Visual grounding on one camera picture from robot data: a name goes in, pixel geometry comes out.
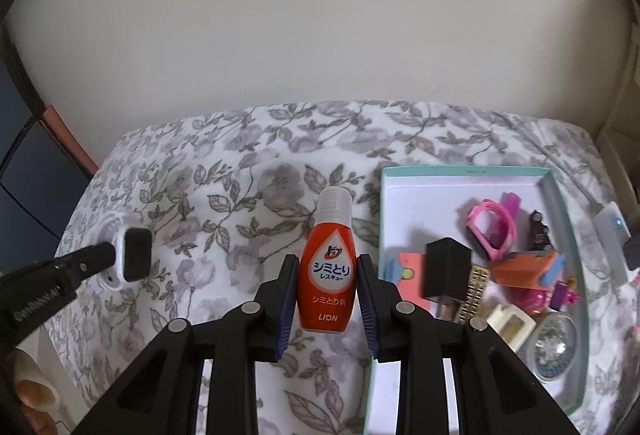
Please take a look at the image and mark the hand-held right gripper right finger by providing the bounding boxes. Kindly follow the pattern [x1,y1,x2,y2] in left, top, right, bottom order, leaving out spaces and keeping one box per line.
[356,254,576,435]

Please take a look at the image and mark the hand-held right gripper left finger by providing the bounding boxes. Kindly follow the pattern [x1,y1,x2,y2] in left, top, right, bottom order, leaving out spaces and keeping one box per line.
[72,254,301,435]

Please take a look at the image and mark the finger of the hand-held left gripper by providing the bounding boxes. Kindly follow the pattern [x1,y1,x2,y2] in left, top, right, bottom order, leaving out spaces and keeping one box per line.
[47,241,117,286]

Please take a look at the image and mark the white strap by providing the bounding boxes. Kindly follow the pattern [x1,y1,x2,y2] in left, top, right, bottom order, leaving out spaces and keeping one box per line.
[96,210,153,292]

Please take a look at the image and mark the orange bottle with clear cap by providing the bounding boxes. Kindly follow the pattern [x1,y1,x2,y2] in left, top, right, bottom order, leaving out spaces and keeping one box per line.
[297,187,357,333]

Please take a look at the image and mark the salmon and blue puzzle block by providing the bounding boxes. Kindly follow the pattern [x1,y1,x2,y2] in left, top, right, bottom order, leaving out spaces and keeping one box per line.
[384,251,428,301]

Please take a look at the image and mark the black charger adapter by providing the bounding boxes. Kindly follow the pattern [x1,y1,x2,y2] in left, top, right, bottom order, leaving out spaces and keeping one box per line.
[424,237,472,311]

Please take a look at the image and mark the gold rectangular block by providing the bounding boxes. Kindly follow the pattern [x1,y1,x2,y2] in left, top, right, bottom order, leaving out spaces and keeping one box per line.
[457,265,490,322]

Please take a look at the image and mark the teal cardboard tray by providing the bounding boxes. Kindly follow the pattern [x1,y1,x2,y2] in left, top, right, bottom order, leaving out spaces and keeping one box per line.
[362,165,591,435]

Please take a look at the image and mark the cream hair claw clip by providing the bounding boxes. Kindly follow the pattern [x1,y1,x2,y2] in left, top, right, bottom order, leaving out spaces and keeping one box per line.
[482,302,536,348]

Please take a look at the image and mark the pink fitness band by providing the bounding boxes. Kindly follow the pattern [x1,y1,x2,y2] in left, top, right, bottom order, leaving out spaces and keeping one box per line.
[466,199,518,262]

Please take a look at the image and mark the orange and blue puzzle block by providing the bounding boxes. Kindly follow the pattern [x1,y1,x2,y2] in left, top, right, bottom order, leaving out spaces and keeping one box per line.
[489,251,566,293]

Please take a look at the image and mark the round glitter tin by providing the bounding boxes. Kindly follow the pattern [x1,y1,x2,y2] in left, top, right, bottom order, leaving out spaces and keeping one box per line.
[524,312,578,383]

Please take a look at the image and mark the person's left hand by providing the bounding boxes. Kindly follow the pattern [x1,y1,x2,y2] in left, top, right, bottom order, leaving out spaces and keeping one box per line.
[14,347,63,435]

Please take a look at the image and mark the dark blue cabinet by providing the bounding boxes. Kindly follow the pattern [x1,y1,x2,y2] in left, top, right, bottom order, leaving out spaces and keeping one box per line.
[0,70,91,276]

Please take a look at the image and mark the salmon board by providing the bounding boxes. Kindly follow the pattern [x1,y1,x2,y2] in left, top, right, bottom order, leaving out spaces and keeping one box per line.
[42,105,98,178]

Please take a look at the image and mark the floral printed blanket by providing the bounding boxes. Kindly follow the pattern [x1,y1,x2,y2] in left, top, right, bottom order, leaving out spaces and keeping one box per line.
[44,101,623,435]

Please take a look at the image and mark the white electronic device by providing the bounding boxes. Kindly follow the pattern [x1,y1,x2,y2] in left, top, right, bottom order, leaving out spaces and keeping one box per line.
[595,201,633,283]

